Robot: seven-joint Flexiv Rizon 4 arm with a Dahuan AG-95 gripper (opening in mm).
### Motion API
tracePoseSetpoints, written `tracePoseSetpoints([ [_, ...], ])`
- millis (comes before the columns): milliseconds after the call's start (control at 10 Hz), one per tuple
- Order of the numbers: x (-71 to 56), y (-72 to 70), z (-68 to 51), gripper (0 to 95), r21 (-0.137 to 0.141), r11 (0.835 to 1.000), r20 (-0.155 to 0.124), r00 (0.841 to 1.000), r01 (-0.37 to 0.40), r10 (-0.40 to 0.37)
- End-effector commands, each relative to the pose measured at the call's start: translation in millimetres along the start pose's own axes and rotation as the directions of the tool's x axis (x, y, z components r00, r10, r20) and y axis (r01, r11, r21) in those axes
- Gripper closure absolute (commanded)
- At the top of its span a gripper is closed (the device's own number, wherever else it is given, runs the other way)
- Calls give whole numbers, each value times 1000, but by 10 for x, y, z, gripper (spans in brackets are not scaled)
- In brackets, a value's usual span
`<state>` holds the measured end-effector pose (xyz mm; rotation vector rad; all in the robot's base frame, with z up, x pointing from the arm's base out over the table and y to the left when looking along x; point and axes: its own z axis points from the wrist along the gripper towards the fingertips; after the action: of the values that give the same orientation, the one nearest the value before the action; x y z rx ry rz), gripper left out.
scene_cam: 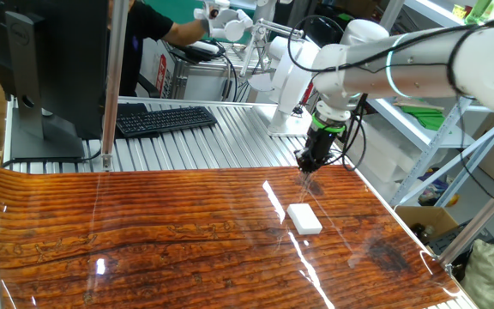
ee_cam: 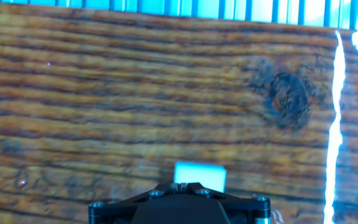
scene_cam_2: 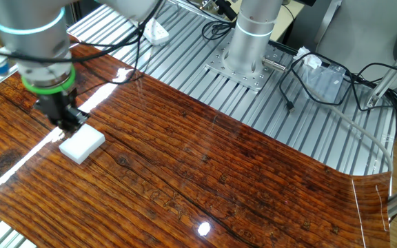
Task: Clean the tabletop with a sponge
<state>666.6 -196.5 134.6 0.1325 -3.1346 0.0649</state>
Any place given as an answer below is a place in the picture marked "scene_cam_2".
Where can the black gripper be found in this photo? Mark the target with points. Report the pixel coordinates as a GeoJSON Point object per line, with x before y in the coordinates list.
{"type": "Point", "coordinates": [59, 103]}

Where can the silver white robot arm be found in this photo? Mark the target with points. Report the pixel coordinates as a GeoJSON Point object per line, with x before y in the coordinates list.
{"type": "Point", "coordinates": [29, 27]}

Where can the crumpled white tissue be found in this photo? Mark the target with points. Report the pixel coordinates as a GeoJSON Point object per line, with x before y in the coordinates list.
{"type": "Point", "coordinates": [308, 60]}

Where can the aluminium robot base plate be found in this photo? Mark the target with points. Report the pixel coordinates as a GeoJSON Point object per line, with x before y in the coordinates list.
{"type": "Point", "coordinates": [246, 81]}

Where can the white power strip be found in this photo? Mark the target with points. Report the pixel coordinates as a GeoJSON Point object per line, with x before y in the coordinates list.
{"type": "Point", "coordinates": [157, 34]}

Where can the white rectangular sponge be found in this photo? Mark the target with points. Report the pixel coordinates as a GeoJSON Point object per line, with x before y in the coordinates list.
{"type": "Point", "coordinates": [81, 144]}

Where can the clear plastic bag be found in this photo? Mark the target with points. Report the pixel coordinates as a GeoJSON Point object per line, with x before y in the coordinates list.
{"type": "Point", "coordinates": [326, 86]}

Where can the wood grain table mat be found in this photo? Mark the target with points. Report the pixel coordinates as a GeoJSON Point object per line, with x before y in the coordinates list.
{"type": "Point", "coordinates": [202, 165]}

